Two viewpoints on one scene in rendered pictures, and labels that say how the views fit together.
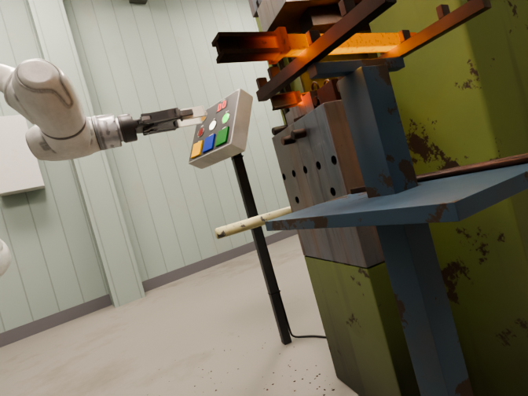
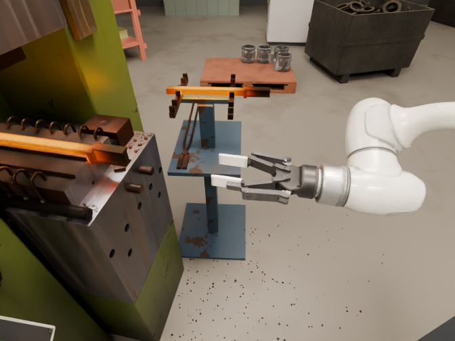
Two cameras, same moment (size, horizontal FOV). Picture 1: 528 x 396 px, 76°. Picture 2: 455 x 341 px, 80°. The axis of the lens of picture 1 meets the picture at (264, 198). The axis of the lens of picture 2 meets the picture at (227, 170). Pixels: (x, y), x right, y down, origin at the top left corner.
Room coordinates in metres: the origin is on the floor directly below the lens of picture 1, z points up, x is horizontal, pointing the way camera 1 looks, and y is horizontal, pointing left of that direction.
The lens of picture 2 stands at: (1.39, 0.38, 1.43)
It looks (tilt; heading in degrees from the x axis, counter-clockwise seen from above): 42 degrees down; 211
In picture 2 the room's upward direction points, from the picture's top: straight up
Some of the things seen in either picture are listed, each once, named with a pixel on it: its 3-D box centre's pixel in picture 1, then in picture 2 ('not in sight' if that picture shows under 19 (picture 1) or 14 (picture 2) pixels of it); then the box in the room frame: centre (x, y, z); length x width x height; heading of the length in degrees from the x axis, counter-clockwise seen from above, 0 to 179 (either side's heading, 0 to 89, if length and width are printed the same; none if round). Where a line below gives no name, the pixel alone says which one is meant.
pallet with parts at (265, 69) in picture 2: not in sight; (247, 66); (-1.49, -1.09, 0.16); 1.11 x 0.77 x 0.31; 122
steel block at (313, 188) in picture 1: (382, 171); (70, 206); (1.15, -0.41, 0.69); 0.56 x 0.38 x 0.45; 110
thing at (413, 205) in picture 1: (394, 197); (208, 145); (0.58, -0.22, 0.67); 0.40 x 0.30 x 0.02; 29
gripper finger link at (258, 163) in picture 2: (161, 119); (268, 167); (0.93, 0.21, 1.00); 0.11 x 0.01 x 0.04; 88
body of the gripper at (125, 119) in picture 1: (137, 126); (295, 180); (0.94, 0.28, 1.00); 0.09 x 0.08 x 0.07; 110
